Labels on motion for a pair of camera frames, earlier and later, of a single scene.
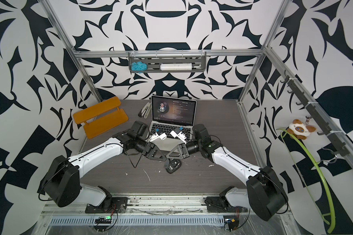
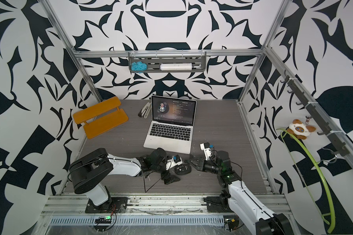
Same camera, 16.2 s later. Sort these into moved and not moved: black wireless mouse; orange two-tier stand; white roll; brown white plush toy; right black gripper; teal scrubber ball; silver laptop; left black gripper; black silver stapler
Moved: black wireless mouse; right black gripper; left black gripper
Not moved: brown white plush toy; teal scrubber ball; orange two-tier stand; white roll; black silver stapler; silver laptop
